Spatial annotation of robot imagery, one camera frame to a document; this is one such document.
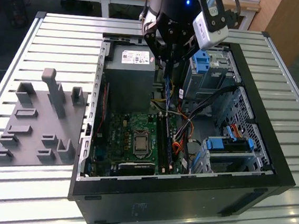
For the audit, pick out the silver metal disk bay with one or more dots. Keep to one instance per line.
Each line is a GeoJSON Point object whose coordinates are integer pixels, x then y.
{"type": "Point", "coordinates": [217, 71]}

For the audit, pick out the perforated metal drive cage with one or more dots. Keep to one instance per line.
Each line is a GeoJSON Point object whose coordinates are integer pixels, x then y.
{"type": "Point", "coordinates": [245, 108]}

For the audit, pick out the grey parts rack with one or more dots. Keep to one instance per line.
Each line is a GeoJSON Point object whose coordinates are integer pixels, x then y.
{"type": "Point", "coordinates": [35, 138]}

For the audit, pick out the wooden cabinet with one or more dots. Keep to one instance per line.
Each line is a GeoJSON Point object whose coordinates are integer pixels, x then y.
{"type": "Point", "coordinates": [293, 25]}

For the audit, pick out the RAM slot black clips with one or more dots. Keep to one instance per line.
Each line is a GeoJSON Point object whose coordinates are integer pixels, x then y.
{"type": "Point", "coordinates": [165, 142]}
{"type": "Point", "coordinates": [158, 142]}

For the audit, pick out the hard disk in blue carrier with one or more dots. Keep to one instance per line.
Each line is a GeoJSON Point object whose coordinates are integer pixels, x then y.
{"type": "Point", "coordinates": [215, 144]}

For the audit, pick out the blue carrier in silver bay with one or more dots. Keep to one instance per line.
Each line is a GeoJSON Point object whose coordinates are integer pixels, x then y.
{"type": "Point", "coordinates": [200, 62]}

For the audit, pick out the grey power supply white label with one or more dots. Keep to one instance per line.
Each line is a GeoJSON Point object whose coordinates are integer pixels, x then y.
{"type": "Point", "coordinates": [125, 83]}

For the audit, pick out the black plastic case latch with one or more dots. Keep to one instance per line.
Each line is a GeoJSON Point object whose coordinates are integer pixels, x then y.
{"type": "Point", "coordinates": [88, 130]}

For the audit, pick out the black open PC case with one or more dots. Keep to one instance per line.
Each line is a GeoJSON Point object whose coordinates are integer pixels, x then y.
{"type": "Point", "coordinates": [156, 205]}

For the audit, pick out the small black silver wrist camera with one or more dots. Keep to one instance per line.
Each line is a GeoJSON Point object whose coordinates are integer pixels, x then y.
{"type": "Point", "coordinates": [150, 20]}

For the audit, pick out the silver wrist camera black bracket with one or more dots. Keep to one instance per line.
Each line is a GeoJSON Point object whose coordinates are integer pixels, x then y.
{"type": "Point", "coordinates": [209, 35]}

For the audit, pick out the silver CPU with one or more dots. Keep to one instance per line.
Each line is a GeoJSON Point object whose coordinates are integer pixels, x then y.
{"type": "Point", "coordinates": [141, 144]}

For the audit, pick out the RAM slot white clips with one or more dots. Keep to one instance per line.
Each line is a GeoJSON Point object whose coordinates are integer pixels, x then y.
{"type": "Point", "coordinates": [162, 142]}

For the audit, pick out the green motherboard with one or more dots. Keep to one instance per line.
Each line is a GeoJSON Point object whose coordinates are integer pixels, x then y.
{"type": "Point", "coordinates": [118, 130]}

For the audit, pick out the metal locking lever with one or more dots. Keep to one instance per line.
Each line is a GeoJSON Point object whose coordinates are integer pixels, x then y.
{"type": "Point", "coordinates": [151, 146]}

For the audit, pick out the pale blue plastic rail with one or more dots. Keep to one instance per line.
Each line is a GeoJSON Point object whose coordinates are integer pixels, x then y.
{"type": "Point", "coordinates": [197, 159]}

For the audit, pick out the round grey case speaker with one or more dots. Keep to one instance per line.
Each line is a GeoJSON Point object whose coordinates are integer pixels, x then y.
{"type": "Point", "coordinates": [195, 148]}

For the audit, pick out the black table corner cap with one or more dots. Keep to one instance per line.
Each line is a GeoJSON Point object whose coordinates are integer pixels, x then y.
{"type": "Point", "coordinates": [41, 14]}
{"type": "Point", "coordinates": [265, 34]}

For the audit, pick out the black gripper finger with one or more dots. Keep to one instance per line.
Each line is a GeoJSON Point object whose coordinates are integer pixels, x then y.
{"type": "Point", "coordinates": [185, 54]}
{"type": "Point", "coordinates": [153, 43]}

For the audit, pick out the black graphics card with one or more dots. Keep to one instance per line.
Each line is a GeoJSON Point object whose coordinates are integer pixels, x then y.
{"type": "Point", "coordinates": [136, 167]}

